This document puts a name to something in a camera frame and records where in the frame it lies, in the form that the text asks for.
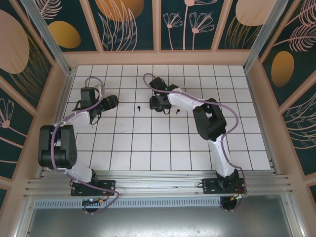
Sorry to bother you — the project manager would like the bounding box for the grey metal sheet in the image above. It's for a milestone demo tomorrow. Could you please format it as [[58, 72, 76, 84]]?
[[23, 204, 306, 237]]

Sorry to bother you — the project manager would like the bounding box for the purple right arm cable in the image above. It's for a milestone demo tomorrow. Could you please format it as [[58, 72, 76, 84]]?
[[143, 73, 247, 196]]

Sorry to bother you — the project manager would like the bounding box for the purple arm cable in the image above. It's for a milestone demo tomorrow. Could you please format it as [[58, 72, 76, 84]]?
[[50, 76, 121, 214], [143, 73, 247, 196]]

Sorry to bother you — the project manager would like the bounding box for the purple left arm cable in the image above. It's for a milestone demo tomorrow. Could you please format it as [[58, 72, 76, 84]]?
[[50, 76, 121, 214]]

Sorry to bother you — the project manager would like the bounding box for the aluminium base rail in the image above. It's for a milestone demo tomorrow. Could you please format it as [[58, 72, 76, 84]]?
[[23, 170, 293, 198]]

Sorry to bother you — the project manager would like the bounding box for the aluminium frame post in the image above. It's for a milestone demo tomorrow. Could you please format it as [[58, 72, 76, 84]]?
[[20, 0, 76, 76], [243, 0, 289, 72]]

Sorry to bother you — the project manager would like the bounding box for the grey slotted cable duct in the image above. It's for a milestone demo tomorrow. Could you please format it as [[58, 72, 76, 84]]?
[[34, 198, 223, 208]]

